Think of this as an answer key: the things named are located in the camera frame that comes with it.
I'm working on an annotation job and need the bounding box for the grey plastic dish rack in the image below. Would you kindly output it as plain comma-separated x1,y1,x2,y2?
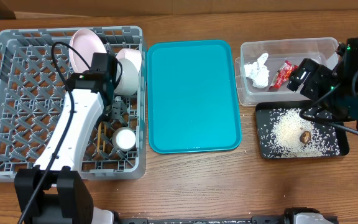
0,28,147,182

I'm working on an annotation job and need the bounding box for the grey-white shallow bowl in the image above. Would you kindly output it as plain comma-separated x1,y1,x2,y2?
114,58,139,96

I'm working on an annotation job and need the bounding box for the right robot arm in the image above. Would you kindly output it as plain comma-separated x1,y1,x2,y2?
287,37,358,136

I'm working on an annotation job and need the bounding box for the pink small bowl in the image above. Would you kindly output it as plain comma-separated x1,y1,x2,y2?
116,49,142,73

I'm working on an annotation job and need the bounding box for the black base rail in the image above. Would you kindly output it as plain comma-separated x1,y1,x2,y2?
113,215,338,224

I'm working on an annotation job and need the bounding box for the black rectangular tray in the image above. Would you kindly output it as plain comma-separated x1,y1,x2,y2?
255,100,351,161

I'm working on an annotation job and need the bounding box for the clear plastic waste bin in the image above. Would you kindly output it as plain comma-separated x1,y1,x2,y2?
234,37,339,106

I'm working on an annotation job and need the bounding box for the white rice pile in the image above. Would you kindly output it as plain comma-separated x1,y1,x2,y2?
258,107,341,158

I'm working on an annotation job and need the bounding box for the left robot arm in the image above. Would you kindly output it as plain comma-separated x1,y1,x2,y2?
14,53,122,223

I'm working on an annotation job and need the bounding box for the red snack wrapper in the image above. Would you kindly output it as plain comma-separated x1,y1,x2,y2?
269,60,298,90

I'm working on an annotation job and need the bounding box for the white paper cup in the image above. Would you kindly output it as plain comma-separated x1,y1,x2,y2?
111,127,136,151

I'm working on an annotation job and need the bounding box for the teal plastic serving tray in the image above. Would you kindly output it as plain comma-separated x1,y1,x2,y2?
147,40,242,154

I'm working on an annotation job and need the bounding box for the white tissue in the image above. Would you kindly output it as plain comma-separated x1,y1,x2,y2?
244,53,269,89

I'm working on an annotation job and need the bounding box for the brown food scrap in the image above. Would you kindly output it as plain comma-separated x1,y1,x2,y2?
300,131,312,144

